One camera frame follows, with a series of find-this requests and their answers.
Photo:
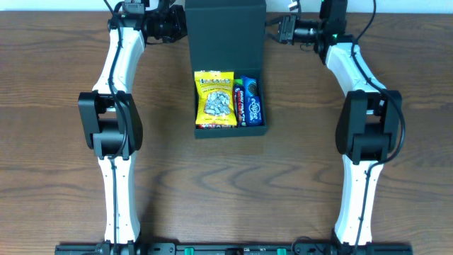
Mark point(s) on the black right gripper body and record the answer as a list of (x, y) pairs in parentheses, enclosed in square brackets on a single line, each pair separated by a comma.
[(287, 30)]

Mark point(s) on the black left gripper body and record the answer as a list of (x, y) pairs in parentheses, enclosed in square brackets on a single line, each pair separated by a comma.
[(179, 26)]

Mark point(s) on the dark green box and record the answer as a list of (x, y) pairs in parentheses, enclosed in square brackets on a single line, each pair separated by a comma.
[(228, 35)]

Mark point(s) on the blue Oreo cookie pack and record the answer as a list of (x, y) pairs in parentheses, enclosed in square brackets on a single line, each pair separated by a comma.
[(250, 86)]

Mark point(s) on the purple Dairy Milk bar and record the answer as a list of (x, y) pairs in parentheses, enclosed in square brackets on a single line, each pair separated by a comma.
[(239, 97)]

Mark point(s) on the blue Eclipse mint pack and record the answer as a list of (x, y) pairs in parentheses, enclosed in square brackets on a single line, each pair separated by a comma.
[(253, 111)]

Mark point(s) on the yellow seed snack bag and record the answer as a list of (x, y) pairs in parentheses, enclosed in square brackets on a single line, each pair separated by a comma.
[(215, 98)]

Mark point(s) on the red Hacks candy bag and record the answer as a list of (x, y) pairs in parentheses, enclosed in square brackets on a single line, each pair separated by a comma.
[(213, 126)]

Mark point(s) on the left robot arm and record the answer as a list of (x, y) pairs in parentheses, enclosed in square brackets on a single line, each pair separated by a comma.
[(110, 119)]

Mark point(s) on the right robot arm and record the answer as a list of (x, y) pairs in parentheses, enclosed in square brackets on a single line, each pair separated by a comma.
[(371, 128)]

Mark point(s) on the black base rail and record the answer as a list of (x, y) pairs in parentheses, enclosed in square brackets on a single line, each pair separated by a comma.
[(301, 248)]

